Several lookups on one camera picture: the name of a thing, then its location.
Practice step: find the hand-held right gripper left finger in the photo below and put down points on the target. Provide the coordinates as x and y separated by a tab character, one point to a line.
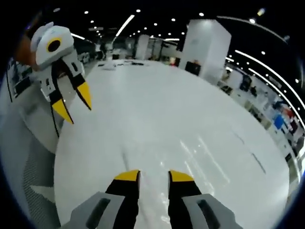
112	205

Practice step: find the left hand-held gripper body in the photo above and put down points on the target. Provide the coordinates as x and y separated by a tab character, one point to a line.
60	35

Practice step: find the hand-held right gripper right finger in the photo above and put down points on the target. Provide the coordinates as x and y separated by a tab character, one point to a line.
190	207

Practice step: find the clear resealable bag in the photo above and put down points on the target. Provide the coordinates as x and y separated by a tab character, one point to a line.
195	162

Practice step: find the grey mesh chair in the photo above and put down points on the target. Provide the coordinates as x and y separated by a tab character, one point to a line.
35	171

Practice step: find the black cabinet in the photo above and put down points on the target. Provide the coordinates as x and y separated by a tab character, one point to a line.
193	68

